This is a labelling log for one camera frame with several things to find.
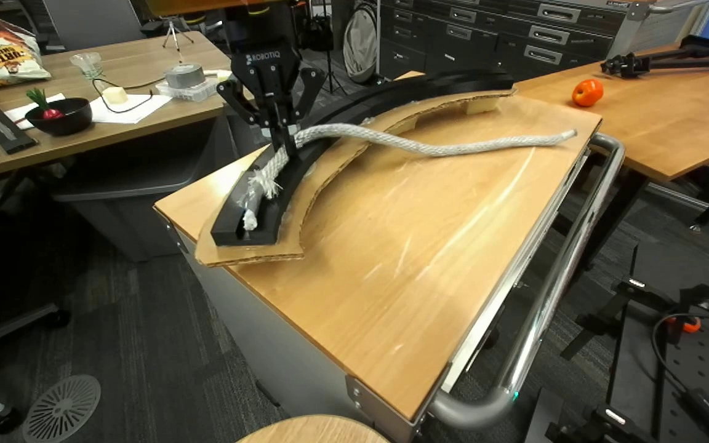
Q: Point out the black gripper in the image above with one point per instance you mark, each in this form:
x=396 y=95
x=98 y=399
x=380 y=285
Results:
x=266 y=53

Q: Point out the small cream round object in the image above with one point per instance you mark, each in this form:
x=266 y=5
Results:
x=113 y=96

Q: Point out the small red object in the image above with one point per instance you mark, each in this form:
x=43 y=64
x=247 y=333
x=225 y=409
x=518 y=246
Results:
x=52 y=115

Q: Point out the black floor tripod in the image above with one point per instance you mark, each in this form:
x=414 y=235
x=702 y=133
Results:
x=330 y=50

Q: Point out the round white fan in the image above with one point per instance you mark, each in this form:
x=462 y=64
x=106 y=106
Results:
x=361 y=40

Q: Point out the small tabletop tripod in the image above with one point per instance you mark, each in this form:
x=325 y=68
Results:
x=176 y=32

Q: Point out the white paper sheet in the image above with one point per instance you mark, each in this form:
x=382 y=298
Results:
x=129 y=109

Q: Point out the light wooden board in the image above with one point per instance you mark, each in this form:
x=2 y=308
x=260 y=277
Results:
x=133 y=63

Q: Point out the crumpled clear plastic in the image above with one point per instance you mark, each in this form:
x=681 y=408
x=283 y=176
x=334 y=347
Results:
x=87 y=64

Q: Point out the grey office chair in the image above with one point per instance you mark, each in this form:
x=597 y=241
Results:
x=91 y=20

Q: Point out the black bowl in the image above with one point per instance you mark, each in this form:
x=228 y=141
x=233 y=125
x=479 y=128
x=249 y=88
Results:
x=61 y=125

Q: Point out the dark drawer cabinet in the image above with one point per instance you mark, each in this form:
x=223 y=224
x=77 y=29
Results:
x=494 y=32

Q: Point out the open chip bag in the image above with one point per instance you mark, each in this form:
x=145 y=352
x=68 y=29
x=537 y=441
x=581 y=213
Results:
x=5 y=57

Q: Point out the small orange fruit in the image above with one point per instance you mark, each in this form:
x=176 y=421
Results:
x=587 y=91

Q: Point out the round wooden stool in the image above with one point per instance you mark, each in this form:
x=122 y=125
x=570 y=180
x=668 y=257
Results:
x=313 y=431

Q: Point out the black office chair base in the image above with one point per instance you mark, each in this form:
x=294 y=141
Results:
x=10 y=328

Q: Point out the silver metal cart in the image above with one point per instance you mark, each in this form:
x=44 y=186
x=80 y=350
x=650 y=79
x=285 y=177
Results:
x=468 y=409

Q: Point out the round perforated floor disc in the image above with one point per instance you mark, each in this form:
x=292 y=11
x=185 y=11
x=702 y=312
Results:
x=60 y=408

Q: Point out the black tripod lying flat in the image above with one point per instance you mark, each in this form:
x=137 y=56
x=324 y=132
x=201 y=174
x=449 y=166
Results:
x=665 y=61

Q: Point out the wooden office desk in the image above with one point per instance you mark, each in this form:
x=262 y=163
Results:
x=674 y=115

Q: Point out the orange clamp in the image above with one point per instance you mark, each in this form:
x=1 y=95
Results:
x=688 y=326

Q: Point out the perforated metal breadboard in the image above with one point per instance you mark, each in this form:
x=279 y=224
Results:
x=700 y=384

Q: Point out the black curved rail object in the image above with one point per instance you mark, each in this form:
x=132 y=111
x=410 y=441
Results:
x=223 y=235

